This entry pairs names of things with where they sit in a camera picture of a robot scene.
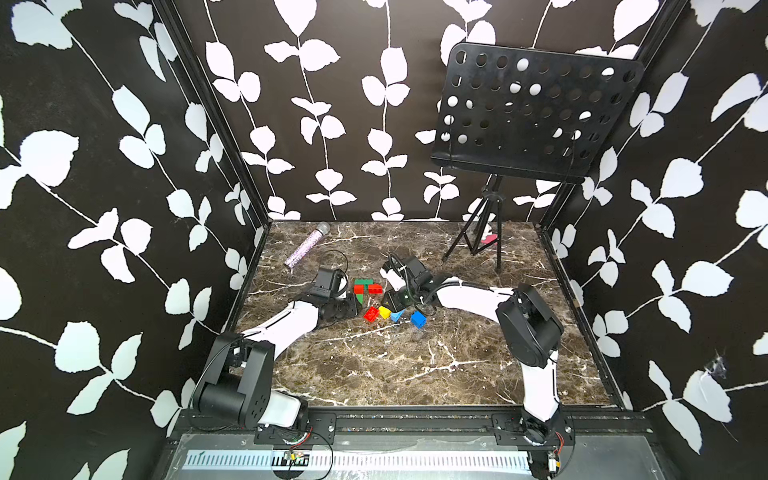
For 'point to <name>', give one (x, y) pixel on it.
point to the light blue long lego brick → (395, 315)
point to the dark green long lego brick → (364, 281)
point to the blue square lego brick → (418, 319)
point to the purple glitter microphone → (307, 246)
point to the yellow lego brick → (384, 312)
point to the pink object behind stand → (489, 239)
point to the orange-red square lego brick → (358, 289)
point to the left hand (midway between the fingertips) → (361, 302)
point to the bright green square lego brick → (360, 298)
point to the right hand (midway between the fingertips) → (382, 297)
